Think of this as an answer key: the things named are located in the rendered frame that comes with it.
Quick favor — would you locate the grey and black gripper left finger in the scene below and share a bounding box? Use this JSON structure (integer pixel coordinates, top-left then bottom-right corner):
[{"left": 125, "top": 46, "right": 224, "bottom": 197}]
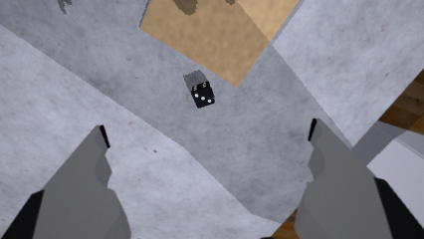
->
[{"left": 1, "top": 124, "right": 131, "bottom": 239}]

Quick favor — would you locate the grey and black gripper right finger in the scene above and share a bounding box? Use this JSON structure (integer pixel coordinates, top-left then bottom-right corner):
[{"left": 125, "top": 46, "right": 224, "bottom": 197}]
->
[{"left": 295, "top": 118, "right": 424, "bottom": 239}]

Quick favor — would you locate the tan flat mat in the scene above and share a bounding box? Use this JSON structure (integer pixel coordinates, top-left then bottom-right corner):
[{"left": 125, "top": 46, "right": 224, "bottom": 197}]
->
[{"left": 140, "top": 0, "right": 299, "bottom": 87}]

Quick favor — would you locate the black die with white pips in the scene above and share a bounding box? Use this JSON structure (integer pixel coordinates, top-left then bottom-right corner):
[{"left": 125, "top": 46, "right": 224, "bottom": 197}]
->
[{"left": 191, "top": 81, "right": 215, "bottom": 109}]

